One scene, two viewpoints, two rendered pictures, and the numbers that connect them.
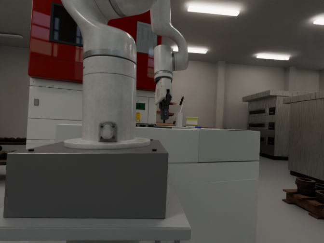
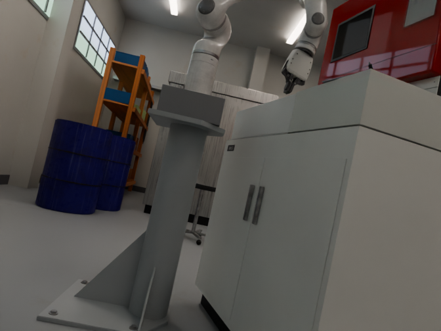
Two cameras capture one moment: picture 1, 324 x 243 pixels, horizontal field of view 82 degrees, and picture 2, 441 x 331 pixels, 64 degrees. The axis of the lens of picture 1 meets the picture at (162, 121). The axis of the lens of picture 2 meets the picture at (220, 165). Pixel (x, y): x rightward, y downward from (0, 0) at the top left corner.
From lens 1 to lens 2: 155 cm
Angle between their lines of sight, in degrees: 91
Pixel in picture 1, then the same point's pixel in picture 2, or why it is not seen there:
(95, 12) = (208, 36)
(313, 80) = not seen: outside the picture
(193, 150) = (287, 119)
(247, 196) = (327, 187)
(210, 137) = (303, 99)
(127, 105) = (190, 75)
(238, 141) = (333, 95)
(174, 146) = (275, 116)
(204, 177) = (289, 151)
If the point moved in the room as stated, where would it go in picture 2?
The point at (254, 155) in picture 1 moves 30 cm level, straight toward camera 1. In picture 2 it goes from (352, 115) to (247, 105)
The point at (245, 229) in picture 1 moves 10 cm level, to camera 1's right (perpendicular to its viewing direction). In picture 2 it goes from (314, 245) to (326, 253)
